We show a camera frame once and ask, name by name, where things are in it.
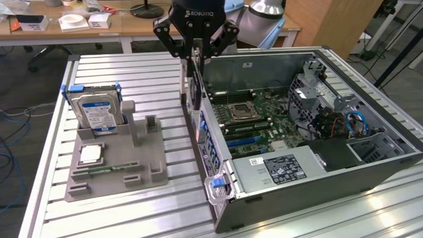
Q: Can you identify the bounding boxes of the white box black lid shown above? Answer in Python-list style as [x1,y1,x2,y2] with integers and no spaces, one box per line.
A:
[16,14,49,32]

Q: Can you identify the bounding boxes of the blue data wire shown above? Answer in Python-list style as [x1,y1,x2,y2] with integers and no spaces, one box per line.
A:
[343,111,369,137]

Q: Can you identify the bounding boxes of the grey power supply unit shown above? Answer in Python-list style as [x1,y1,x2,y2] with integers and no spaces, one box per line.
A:
[232,145,328,195]

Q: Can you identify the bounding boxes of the black RAM slot row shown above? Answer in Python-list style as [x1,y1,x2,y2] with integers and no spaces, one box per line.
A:
[209,89,253,104]
[221,120,273,136]

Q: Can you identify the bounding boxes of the green RAM stick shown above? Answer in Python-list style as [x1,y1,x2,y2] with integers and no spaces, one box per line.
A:
[72,163,136,176]

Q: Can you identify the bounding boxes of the silver chipset heatsink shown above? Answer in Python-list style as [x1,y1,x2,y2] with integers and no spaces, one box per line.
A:
[269,140,289,152]

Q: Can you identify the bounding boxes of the blue expansion slot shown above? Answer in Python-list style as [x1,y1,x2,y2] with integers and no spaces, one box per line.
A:
[225,135,261,147]

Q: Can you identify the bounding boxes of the brown wooden cabinet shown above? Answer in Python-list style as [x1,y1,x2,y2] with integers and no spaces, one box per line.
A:
[287,0,384,60]

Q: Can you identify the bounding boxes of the grey plastic parts rack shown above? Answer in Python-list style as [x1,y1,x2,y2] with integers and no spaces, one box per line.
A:
[64,100,169,203]

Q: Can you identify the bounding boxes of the metal CPU socket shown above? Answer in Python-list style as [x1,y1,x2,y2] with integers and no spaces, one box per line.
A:
[227,101,257,122]

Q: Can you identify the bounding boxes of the black round lamp base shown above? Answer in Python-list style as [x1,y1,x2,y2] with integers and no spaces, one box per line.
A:
[129,0,165,19]

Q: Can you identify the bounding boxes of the wooden desk white frame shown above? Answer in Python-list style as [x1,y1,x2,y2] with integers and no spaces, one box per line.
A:
[0,0,301,54]

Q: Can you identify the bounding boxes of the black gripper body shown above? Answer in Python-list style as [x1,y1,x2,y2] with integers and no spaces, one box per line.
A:
[168,0,227,58]

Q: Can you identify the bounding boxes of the green motherboard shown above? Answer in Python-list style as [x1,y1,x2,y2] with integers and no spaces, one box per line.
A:
[203,83,308,159]

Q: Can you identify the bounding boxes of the small white box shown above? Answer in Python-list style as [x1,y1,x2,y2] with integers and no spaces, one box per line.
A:
[86,13,112,29]

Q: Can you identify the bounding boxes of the black graphics card metal bracket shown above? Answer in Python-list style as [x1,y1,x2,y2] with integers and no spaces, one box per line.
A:
[187,46,204,111]

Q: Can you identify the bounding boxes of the black slanted stand pole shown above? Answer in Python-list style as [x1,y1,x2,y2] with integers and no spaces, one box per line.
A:
[373,2,423,88]

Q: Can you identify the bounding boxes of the open black PC case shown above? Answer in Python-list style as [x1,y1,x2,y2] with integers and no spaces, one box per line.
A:
[179,45,423,234]

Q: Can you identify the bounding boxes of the hard disk in blue caddy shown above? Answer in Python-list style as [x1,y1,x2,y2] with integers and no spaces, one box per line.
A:
[60,81,128,136]

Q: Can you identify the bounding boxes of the clear plastic bag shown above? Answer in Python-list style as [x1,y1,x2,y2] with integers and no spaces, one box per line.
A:
[0,0,32,22]

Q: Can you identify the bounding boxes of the black office chair base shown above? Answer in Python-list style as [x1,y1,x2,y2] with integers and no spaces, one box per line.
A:
[24,43,102,73]

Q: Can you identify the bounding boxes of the orange card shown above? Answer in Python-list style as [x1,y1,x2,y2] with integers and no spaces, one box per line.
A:
[8,15,21,32]

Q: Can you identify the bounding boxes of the silver CPU chip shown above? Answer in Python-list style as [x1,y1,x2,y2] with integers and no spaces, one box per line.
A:
[80,145,102,163]

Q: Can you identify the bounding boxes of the blue floor cable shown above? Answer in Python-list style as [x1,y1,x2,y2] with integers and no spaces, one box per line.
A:
[0,111,28,214]

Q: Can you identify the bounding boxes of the grey metal disk bay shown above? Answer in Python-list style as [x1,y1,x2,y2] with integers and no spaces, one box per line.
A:
[345,132,416,165]

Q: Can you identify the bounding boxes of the perforated metal disk cage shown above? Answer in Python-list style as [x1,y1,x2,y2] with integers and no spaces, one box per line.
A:
[285,73,333,124]

